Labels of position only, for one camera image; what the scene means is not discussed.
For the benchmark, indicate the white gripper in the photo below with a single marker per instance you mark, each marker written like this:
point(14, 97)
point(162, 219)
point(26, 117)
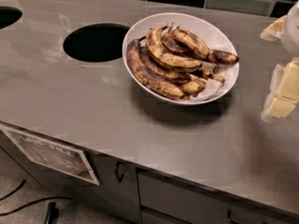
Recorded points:
point(291, 32)

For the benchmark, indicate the curved spotted banana top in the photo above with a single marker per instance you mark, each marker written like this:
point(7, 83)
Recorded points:
point(168, 59)

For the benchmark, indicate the dark banana far right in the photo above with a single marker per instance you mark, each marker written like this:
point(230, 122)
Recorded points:
point(225, 57)

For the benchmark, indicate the white bowl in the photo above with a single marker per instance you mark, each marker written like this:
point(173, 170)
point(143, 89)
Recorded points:
point(214, 38)

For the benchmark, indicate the white paper napkin in bowl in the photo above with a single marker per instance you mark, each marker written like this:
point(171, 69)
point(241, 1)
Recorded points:
point(211, 90)

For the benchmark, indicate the small banana piece front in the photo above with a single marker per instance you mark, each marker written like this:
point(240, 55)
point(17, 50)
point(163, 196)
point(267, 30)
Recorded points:
point(194, 86)

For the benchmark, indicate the spotted banana upper right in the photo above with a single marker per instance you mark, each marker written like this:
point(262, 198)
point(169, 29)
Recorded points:
point(198, 46)

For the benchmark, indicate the spotted banana second row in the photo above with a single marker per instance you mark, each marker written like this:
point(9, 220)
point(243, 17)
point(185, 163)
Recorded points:
point(154, 67)

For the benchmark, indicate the long spotted banana front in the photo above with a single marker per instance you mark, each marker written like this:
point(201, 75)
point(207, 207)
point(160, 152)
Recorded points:
point(146, 77)

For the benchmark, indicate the grey cabinet drawer front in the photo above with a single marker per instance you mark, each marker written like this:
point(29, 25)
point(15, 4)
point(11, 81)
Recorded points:
point(195, 205)

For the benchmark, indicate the landfill sign placard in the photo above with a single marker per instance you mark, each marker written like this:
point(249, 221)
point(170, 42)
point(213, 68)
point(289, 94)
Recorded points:
point(62, 158)

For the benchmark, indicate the black floor stand foot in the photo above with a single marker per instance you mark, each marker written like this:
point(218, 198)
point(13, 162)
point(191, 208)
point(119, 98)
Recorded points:
point(52, 213)

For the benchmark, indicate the black drawer handle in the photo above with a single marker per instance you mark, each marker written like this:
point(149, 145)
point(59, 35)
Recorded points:
point(230, 219)

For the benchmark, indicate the black cabinet door handle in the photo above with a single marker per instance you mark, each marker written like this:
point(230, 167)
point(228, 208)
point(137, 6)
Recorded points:
point(118, 175)

